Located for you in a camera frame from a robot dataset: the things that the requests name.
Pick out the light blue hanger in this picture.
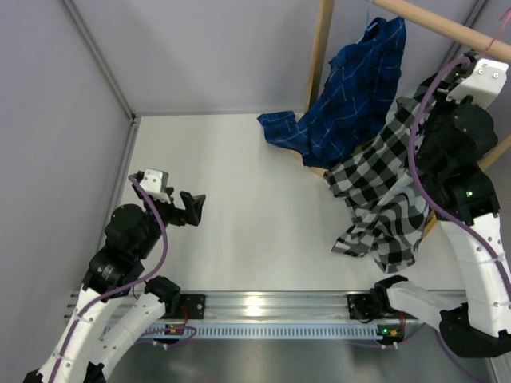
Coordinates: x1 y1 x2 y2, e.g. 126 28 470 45
356 0 378 44

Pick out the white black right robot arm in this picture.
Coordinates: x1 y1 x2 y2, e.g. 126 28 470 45
174 114 510 357

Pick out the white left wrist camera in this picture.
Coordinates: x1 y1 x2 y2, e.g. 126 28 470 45
136 168 170 203

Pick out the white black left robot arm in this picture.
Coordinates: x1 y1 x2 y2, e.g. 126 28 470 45
25 188 206 382

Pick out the blue plaid shirt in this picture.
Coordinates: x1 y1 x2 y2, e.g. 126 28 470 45
257 37 398 164

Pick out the pink wire hanger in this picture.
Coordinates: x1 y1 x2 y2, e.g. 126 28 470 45
481 6 511 58

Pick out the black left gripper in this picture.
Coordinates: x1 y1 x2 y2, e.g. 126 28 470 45
135 186 205 259

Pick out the black white checkered shirt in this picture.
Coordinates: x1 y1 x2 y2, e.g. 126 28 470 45
324 78 432 274

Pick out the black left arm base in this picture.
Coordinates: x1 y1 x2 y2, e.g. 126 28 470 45
162 294 206 321

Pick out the slotted grey cable duct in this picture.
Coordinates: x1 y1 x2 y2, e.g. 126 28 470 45
141 322 404 341

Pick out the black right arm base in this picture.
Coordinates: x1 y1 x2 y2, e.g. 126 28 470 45
347 293 399 323

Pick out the aluminium mounting rail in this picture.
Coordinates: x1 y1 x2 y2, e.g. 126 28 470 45
159 290 368 322

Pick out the wooden clothes rack frame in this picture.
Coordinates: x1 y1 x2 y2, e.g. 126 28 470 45
303 0 511 240

